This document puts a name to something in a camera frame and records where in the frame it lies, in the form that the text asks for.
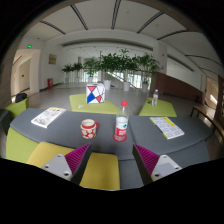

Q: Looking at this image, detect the clear red-capped water bottle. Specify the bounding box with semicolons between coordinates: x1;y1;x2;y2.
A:
114;100;130;142

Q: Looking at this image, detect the white cube with coloured triangles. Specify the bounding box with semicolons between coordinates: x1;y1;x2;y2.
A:
85;83;107;105

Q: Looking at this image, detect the dark grey chair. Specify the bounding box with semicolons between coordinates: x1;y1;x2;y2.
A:
0;108;13;136

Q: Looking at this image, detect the wooden bench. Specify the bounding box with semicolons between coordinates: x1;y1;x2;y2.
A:
190;103;224;135

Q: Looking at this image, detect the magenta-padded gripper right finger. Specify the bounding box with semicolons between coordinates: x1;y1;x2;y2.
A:
131;143;184;186

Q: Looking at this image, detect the red and white patterned mug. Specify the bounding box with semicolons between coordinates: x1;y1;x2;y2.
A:
80;118;100;140

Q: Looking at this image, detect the framed wall plaque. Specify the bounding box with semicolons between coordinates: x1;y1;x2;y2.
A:
48;53;58;66

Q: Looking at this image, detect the white printed booklet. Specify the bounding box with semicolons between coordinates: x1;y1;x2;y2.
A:
30;106;67;130

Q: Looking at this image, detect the group of green potted plants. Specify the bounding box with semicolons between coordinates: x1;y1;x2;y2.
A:
61;48;161;94

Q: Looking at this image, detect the yellow and white leaflet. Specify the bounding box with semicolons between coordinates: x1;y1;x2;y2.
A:
149;116;186;141

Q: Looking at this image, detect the small clear water bottle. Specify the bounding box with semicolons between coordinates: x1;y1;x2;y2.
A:
151;88;160;108

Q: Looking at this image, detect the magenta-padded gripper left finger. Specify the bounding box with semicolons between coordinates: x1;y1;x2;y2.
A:
41;143;93;186

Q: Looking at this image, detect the black bag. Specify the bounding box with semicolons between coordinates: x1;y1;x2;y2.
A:
14;92;29;104

